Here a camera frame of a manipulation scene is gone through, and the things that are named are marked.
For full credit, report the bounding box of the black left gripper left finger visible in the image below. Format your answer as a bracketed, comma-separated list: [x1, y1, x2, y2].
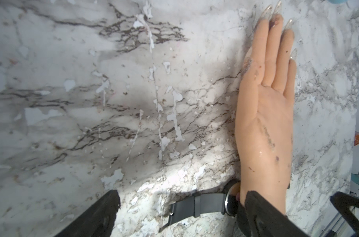
[56, 190, 121, 237]

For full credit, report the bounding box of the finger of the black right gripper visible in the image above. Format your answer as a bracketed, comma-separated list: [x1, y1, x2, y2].
[330, 192, 359, 237]

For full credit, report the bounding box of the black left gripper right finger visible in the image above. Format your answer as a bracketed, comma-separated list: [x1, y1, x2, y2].
[245, 191, 308, 237]

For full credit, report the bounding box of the black strap wristwatch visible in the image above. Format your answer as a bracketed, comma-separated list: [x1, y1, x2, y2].
[159, 179, 240, 232]

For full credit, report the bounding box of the mannequin hand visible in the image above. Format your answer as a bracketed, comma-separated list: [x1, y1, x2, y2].
[235, 2, 296, 213]

